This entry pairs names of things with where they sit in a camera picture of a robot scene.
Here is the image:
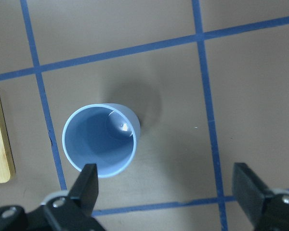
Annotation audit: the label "light blue plastic cup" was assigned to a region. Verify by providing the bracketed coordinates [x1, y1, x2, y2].
[62, 103, 141, 178]

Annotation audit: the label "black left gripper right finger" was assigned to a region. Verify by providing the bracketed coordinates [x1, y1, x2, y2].
[232, 163, 289, 228]

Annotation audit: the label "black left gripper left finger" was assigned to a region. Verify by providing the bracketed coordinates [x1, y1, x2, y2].
[43, 164, 98, 216]

